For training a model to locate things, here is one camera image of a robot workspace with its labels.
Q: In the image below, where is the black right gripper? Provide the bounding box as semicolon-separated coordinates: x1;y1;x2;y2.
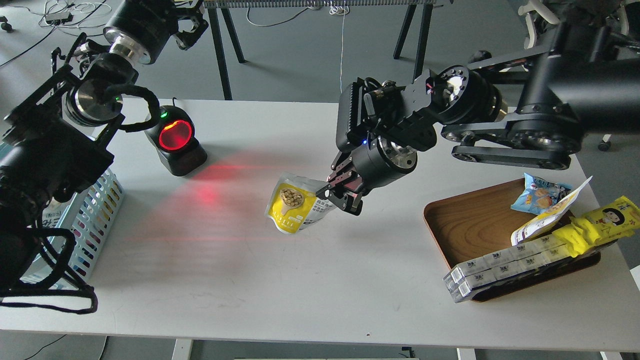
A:
315;136;418;216

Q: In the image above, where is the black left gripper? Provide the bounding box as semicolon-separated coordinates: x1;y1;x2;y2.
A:
103;0;209;65

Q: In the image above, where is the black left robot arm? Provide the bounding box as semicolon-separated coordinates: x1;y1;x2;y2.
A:
1;0;208;315

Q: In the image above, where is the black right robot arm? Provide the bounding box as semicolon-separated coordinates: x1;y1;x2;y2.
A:
316;22;640;215

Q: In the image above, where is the long clear snack box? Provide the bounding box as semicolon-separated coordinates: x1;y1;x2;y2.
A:
443;235;572;303

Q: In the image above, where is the blue snack bag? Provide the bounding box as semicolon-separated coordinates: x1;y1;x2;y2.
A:
510;173;574;215

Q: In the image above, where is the light blue plastic basket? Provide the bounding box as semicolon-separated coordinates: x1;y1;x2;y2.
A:
20;167;124;286

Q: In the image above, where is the red white snack bag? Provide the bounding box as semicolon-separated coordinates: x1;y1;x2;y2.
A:
41;198;73;228

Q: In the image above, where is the yellow cartoon snack bag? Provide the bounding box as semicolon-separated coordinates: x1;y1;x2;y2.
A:
551;196;640;258

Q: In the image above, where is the black table legs background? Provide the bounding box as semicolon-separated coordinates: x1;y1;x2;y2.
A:
209;1;434;103

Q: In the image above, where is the black barcode scanner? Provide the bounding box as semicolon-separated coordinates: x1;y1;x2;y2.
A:
144;97;208;177

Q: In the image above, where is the brown wooden tray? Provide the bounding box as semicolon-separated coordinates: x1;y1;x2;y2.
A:
423;178;601;302

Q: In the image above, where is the black camera box right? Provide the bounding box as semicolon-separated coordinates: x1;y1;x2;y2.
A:
335;78;368;153

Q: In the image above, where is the white hanging cable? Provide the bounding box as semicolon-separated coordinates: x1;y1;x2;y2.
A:
330;5;351;103

